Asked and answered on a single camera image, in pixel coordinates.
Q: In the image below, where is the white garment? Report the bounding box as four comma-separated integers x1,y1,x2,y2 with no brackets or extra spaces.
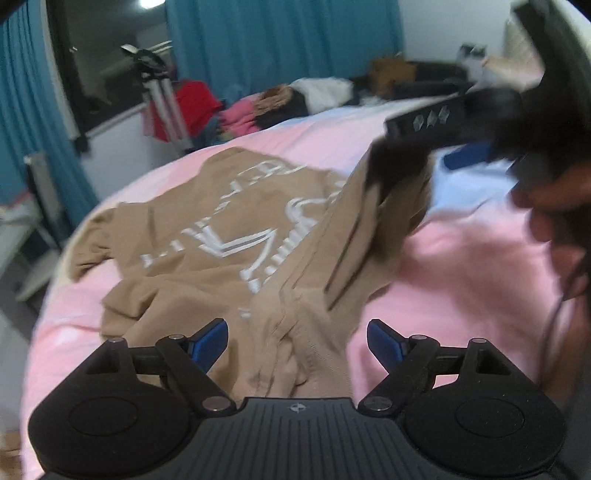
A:
290,76,355,112

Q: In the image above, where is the cream pillow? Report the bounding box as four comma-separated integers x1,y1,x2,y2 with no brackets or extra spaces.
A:
482,13,543,89

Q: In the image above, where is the person's right hand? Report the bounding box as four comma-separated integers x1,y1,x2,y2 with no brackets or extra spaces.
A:
512,162,591,261

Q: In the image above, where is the white and grey bundle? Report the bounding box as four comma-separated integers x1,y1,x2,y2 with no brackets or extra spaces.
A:
456,42,489,75

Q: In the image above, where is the pink garment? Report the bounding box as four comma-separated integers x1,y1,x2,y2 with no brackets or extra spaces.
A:
219,99,260,138

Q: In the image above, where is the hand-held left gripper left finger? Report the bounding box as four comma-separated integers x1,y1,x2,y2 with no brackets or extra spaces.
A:
85,318,238,414

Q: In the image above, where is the pastel multicoloured bedsheet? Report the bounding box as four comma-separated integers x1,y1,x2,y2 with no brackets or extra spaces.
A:
21,98,591,480

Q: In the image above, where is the red garment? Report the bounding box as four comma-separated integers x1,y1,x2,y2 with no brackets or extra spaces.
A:
154,79,225,140

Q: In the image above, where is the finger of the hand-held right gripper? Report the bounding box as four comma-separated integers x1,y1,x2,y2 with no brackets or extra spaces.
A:
441,141,495,171
368,92,469,197

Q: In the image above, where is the dark window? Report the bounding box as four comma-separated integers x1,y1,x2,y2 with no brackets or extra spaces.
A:
45,0,177,141

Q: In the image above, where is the tan printed t-shirt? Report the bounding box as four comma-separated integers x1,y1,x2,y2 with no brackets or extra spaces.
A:
69,147,434,400

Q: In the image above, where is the light brown garment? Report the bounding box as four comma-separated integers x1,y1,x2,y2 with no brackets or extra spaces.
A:
253,85,296,116

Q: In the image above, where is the black garment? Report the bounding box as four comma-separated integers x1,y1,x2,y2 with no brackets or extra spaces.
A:
255,91,311,131

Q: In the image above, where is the black sofa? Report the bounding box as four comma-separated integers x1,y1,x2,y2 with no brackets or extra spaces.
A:
350,60,478,101

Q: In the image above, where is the white desk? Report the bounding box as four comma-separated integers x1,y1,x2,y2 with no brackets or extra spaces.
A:
0,196,63,303

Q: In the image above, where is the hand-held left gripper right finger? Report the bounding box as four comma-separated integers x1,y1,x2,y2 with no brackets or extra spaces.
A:
358,318,509,414

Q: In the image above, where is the silver camera tripod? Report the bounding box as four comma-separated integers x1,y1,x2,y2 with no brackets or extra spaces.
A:
120,43,195,157

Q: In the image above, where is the brown cardboard box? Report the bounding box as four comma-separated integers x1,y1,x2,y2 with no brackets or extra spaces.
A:
368,55,420,89

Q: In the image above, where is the blue curtain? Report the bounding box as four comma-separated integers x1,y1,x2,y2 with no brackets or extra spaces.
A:
0,13,101,243
164,0,408,102

